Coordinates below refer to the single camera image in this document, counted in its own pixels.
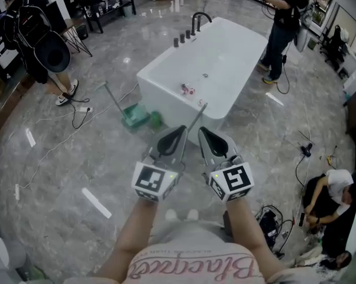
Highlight black round disc bag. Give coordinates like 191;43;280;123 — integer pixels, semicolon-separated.
35;30;72;73

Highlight person's white printed shirt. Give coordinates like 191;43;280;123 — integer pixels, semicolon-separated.
118;217;288;284

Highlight grey mop handle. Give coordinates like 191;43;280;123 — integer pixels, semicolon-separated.
186;101;209;136

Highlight black equipment box with cables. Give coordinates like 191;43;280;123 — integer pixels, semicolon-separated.
255;205;287;250

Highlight dark side table wire legs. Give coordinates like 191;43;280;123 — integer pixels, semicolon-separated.
62;18;93;58

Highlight person's left forearm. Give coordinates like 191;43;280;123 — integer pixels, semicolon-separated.
90;199;160;282

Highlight black bathtub faucet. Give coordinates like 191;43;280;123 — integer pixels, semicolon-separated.
191;11;213;37

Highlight black office chair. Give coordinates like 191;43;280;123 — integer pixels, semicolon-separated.
319;24;351;71

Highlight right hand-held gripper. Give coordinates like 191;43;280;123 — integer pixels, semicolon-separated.
198;126;255;204

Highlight black floor cable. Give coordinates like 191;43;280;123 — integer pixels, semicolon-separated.
66;92;92;130

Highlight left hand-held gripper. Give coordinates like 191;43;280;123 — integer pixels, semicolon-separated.
131;125;189;203

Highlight green plastic bottle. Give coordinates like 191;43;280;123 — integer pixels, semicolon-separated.
150;110;163;129

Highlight white bathtub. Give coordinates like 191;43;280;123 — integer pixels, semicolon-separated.
136;17;269;143

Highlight person's right forearm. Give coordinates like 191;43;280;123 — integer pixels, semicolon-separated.
224;198;287;277

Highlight white floor cable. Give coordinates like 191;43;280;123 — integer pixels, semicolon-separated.
18;82;141;189

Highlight green long-handled dustpan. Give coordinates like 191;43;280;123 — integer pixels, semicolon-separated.
94;80;151;129

